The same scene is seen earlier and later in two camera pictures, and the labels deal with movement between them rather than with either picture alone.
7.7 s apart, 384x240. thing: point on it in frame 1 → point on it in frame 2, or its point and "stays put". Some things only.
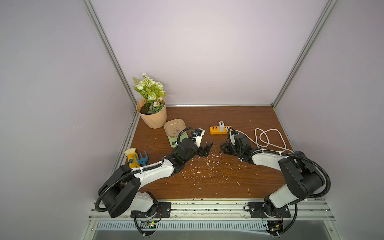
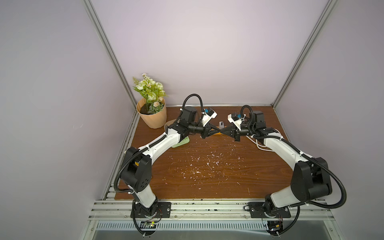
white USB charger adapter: x=221 y=126 stays put
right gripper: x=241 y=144 → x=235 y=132
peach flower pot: x=155 y=121 stays put
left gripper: x=205 y=150 → x=205 y=130
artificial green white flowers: x=152 y=91 stays put
